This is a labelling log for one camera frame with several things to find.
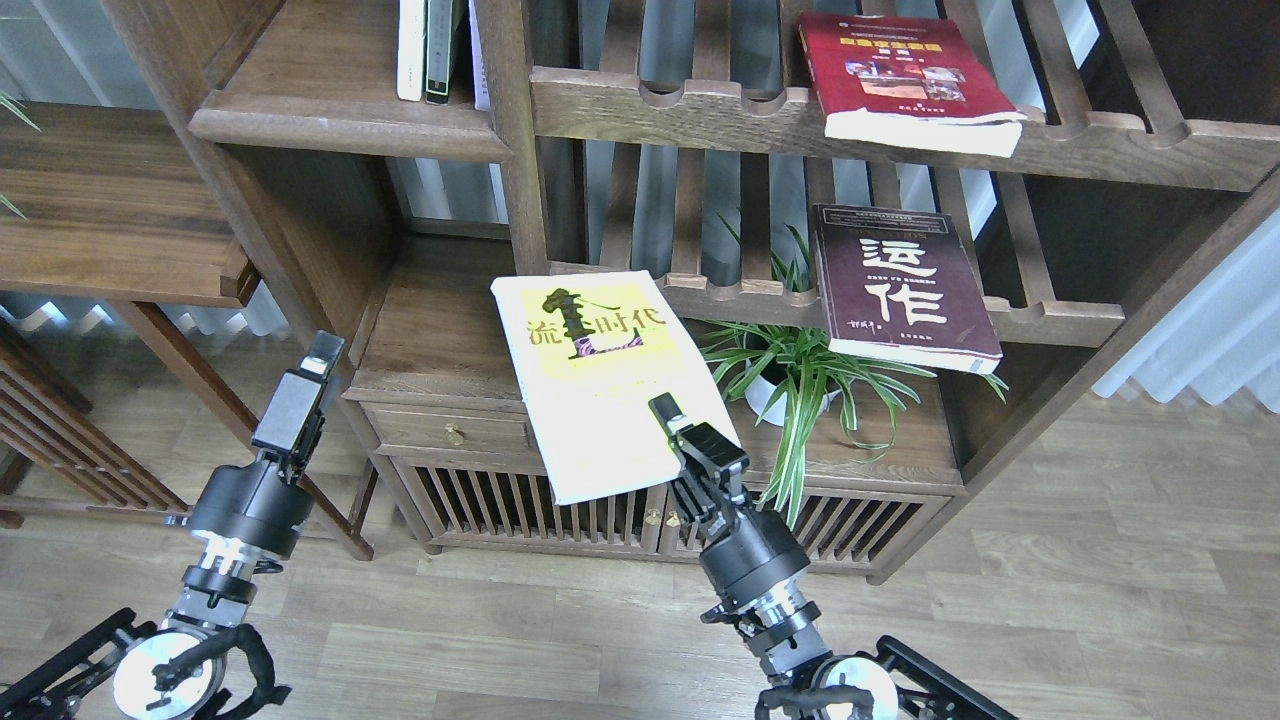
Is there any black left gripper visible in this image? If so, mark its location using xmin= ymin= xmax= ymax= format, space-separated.
xmin=187 ymin=331 xmax=346 ymax=560

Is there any white book behind post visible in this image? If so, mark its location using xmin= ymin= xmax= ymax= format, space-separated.
xmin=467 ymin=0 xmax=492 ymax=111

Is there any dark green upright book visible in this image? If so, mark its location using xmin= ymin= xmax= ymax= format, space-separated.
xmin=424 ymin=0 xmax=465 ymax=105

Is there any dark maroon cover book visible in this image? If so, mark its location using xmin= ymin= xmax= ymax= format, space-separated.
xmin=814 ymin=204 xmax=1004 ymax=375

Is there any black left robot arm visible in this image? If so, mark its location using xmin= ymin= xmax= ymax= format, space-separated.
xmin=1 ymin=332 xmax=344 ymax=719

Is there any red cover book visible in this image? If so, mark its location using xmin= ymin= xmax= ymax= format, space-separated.
xmin=797 ymin=12 xmax=1027 ymax=158

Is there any dark wooden bookshelf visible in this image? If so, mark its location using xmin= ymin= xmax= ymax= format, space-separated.
xmin=105 ymin=1 xmax=1277 ymax=582

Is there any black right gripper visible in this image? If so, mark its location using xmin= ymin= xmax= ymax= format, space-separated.
xmin=648 ymin=393 xmax=809 ymax=614

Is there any green spider plant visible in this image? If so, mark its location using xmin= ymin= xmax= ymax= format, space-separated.
xmin=703 ymin=218 xmax=1007 ymax=524

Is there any yellow green cover book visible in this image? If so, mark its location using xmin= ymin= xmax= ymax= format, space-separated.
xmin=492 ymin=272 xmax=737 ymax=505

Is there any white upright book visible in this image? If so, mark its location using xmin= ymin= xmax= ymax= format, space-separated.
xmin=396 ymin=0 xmax=428 ymax=102

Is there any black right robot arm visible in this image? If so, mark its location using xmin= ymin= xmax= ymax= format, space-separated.
xmin=649 ymin=395 xmax=1009 ymax=719

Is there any white curtain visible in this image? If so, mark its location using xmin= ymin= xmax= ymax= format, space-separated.
xmin=1092 ymin=211 xmax=1279 ymax=413

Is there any wooden slatted rack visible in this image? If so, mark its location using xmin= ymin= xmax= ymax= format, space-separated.
xmin=3 ymin=318 xmax=214 ymax=527

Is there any wooden side table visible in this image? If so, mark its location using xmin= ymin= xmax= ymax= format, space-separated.
xmin=0 ymin=102 xmax=378 ymax=561

